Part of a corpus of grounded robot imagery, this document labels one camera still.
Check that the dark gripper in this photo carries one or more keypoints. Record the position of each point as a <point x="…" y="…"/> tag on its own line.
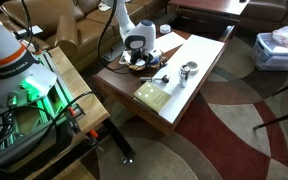
<point x="147" y="56"/>

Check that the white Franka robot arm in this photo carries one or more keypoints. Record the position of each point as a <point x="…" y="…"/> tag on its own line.
<point x="0" y="43"/>

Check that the live-edge wooden plate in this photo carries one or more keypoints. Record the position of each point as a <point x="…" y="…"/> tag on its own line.
<point x="160" y="64"/>

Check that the small black round object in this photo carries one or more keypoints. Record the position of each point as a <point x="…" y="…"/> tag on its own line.
<point x="242" y="1"/>

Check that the small black knob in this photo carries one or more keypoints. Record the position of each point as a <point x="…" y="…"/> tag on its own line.
<point x="165" y="79"/>

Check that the brown wooden coffee table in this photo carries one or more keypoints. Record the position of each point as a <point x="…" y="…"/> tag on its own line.
<point x="117" y="81"/>

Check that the green booklet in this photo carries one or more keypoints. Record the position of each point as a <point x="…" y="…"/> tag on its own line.
<point x="152" y="96"/>

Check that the grey flat board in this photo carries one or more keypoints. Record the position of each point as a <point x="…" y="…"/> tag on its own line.
<point x="112" y="53"/>

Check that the small white paper sheet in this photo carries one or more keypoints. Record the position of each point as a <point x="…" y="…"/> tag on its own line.
<point x="170" y="42"/>

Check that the white round puck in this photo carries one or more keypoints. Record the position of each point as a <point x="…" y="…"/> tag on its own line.
<point x="165" y="29"/>

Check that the white tape roll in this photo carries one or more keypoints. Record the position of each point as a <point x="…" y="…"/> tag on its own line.
<point x="193" y="70"/>

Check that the large white paper sheet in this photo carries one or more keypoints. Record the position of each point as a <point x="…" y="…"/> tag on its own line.
<point x="197" y="50"/>

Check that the light wooden bench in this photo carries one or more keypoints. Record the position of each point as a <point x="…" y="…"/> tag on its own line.
<point x="74" y="83"/>

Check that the black clamp orange tip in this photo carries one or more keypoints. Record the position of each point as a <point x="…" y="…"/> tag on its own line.
<point x="72" y="112"/>
<point x="94" y="134"/>

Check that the raised coffee table top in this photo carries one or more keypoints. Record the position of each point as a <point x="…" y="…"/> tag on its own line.
<point x="210" y="6"/>

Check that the brown leather sofa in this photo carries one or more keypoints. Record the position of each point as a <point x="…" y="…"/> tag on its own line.
<point x="50" y="13"/>
<point x="270" y="13"/>

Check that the black and white flat device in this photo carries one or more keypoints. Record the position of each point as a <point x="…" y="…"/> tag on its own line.
<point x="29" y="31"/>

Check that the patterned area rug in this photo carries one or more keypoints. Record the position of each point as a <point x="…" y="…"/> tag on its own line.
<point x="237" y="146"/>

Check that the clear plastic storage bin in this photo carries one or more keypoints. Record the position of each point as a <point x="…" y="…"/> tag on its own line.
<point x="270" y="58"/>

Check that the black metal stand frame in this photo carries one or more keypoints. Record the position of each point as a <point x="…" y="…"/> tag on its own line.
<point x="119" y="140"/>

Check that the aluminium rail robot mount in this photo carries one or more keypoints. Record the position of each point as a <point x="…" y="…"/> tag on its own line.
<point x="50" y="100"/>

